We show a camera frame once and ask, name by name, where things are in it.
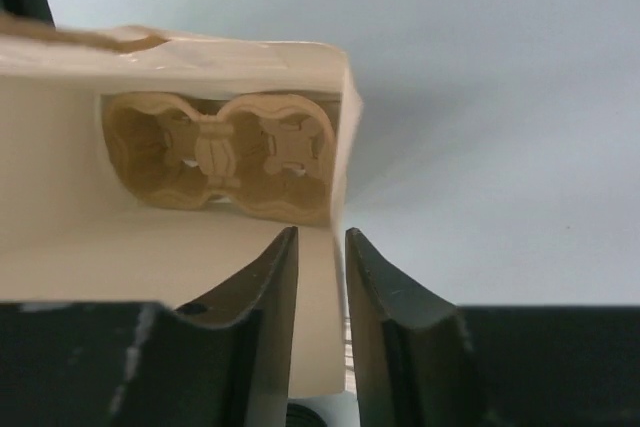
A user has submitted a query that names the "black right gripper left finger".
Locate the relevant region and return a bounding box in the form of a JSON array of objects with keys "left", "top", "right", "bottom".
[{"left": 176, "top": 227, "right": 299, "bottom": 426}]

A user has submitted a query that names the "black lid stack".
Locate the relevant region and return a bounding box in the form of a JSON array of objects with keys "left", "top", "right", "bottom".
[{"left": 285, "top": 402, "right": 327, "bottom": 427}]

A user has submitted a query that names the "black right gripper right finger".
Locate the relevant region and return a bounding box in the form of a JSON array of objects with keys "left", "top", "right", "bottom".
[{"left": 345, "top": 228, "right": 475, "bottom": 426}]

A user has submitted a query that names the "brown pulp two-cup carrier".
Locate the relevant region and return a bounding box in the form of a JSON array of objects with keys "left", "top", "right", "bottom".
[{"left": 102, "top": 92, "right": 336, "bottom": 225}]

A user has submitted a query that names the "cream paper takeout bag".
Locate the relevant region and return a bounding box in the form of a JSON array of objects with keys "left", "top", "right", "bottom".
[{"left": 1, "top": 14, "right": 362, "bottom": 397}]

